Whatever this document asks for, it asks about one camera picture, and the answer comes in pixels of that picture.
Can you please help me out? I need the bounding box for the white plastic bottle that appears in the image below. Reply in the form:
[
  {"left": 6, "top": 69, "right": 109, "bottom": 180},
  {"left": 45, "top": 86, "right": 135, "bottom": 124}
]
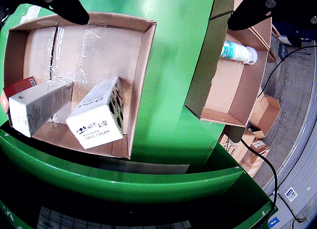
[{"left": 219, "top": 40, "right": 259, "bottom": 65}]

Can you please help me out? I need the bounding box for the black outlet cable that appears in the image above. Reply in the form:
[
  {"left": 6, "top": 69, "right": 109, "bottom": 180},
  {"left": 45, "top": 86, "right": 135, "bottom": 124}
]
[{"left": 276, "top": 191, "right": 308, "bottom": 224}]

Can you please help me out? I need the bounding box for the small open flapped carton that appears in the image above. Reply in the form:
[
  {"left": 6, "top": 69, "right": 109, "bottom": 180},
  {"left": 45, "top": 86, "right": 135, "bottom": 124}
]
[{"left": 247, "top": 89, "right": 281, "bottom": 140}]

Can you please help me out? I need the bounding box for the red brown product box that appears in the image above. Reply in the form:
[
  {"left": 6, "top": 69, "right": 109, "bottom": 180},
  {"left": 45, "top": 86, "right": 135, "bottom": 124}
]
[{"left": 0, "top": 76, "right": 38, "bottom": 115}]

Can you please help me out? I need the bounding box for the open brown cardboard box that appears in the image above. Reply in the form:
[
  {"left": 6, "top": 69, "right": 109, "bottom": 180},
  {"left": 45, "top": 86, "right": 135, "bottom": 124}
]
[
  {"left": 210, "top": 0, "right": 282, "bottom": 63},
  {"left": 184, "top": 12, "right": 271, "bottom": 143}
]

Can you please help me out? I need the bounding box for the green metal shelf rack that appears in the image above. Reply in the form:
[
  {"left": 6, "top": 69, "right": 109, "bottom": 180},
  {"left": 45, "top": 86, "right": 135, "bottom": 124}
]
[{"left": 0, "top": 122, "right": 279, "bottom": 229}]

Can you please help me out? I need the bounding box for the white cow print carton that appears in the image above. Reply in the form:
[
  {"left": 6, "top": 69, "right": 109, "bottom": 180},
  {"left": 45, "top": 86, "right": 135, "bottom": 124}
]
[{"left": 65, "top": 76, "right": 124, "bottom": 150}]

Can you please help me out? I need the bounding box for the tall plain white carton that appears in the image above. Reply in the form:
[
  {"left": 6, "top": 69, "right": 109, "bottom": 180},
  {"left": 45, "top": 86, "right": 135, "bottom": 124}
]
[{"left": 8, "top": 80, "right": 74, "bottom": 138}]

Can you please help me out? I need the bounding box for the thin black power cord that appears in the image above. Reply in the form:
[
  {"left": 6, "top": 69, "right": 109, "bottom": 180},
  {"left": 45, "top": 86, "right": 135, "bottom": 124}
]
[{"left": 259, "top": 45, "right": 317, "bottom": 96}]

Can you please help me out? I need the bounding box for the thin black cable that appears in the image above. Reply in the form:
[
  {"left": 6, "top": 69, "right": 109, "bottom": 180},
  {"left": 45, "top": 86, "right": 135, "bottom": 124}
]
[{"left": 241, "top": 139, "right": 279, "bottom": 216}]

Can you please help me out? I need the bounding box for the white printed label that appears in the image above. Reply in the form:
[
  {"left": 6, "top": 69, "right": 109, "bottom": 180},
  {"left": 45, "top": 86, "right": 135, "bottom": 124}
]
[{"left": 284, "top": 186, "right": 299, "bottom": 203}]

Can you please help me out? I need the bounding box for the shallow cardboard tray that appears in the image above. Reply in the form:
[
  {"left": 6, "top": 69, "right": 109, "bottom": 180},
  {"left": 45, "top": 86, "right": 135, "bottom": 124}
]
[{"left": 2, "top": 11, "right": 158, "bottom": 160}]

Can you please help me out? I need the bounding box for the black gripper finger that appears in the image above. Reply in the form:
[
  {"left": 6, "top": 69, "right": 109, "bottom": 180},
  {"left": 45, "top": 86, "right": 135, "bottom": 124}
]
[
  {"left": 0, "top": 0, "right": 90, "bottom": 25},
  {"left": 227, "top": 0, "right": 317, "bottom": 31}
]

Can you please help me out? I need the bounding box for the narrow brown board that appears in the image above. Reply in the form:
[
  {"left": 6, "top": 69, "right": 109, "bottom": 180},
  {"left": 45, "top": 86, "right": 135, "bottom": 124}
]
[{"left": 271, "top": 24, "right": 282, "bottom": 38}]

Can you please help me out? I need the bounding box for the tape-strapped brown carton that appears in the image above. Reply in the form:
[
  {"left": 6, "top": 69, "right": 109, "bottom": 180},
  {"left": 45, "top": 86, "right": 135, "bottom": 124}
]
[{"left": 241, "top": 138, "right": 272, "bottom": 178}]

